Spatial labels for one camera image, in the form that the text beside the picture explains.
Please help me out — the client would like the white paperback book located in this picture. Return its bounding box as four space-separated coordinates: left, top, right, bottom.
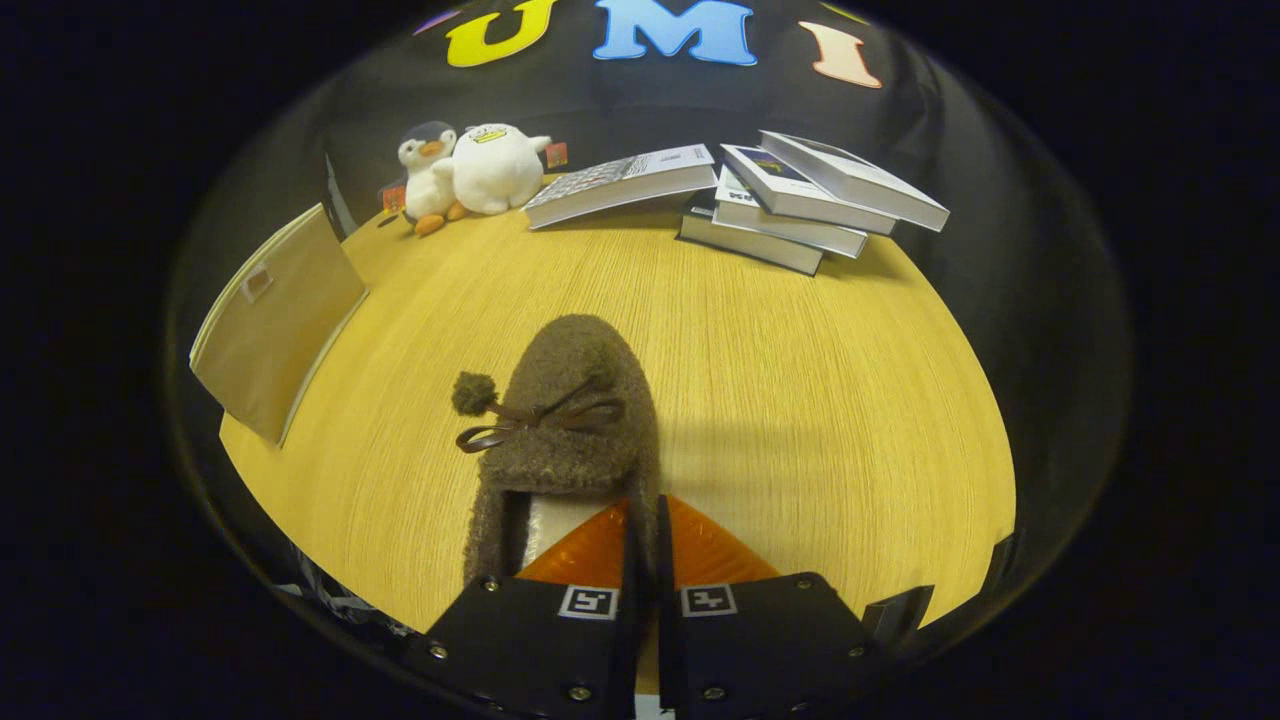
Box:
712 165 869 259

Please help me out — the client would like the white book grey cover photo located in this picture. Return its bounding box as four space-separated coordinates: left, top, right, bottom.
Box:
760 130 951 233

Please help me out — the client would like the white duck plush toy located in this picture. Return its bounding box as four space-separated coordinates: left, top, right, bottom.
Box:
452 122 569 216

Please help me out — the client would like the brown fuzzy shoe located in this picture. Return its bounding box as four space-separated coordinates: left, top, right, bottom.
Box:
452 314 663 589

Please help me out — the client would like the black backdrop cloth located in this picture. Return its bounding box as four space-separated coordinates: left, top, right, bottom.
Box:
165 0 1136 601

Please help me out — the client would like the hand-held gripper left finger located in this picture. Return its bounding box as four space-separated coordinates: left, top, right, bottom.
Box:
403 497 646 720

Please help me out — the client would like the patterned cover book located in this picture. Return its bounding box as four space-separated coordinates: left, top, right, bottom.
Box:
523 144 719 231

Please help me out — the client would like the penguin plush toy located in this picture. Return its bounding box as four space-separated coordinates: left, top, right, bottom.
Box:
380 120 469 238

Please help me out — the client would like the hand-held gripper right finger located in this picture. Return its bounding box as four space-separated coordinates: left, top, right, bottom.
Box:
655 493 886 720

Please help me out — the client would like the dark grey cover book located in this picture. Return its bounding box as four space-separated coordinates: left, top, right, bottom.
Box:
678 195 826 277

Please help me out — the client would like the beige fabric storage box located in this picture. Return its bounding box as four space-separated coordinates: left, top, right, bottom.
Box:
190 203 369 448

